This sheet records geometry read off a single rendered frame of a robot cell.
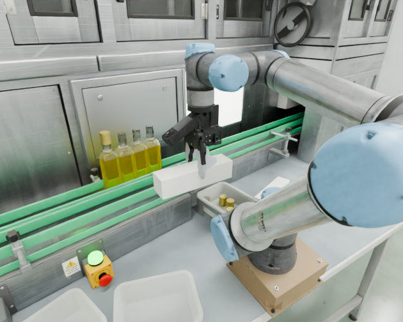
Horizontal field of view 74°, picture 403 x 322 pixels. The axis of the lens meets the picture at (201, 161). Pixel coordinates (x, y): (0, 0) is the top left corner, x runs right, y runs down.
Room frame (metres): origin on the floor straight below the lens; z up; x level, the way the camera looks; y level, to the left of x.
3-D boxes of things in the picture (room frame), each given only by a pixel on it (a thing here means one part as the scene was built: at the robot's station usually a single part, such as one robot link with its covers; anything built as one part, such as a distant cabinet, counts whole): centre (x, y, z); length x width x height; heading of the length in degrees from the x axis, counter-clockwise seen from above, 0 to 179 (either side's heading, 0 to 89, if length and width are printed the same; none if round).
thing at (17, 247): (0.51, 0.47, 0.94); 0.07 x 0.04 x 0.13; 41
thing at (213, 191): (0.94, -0.11, 0.80); 0.22 x 0.17 x 0.09; 41
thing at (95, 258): (0.61, 0.33, 0.84); 0.04 x 0.04 x 0.03
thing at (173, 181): (0.71, 0.02, 1.08); 0.24 x 0.06 x 0.06; 121
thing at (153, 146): (0.97, 0.20, 0.99); 0.06 x 0.06 x 0.21; 41
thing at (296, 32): (1.58, -0.48, 1.49); 0.21 x 0.05 x 0.21; 41
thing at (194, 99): (0.72, 0.00, 1.31); 0.08 x 0.08 x 0.05
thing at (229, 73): (0.64, -0.06, 1.39); 0.11 x 0.11 x 0.08; 29
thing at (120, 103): (1.23, 0.11, 1.15); 0.90 x 0.03 x 0.34; 131
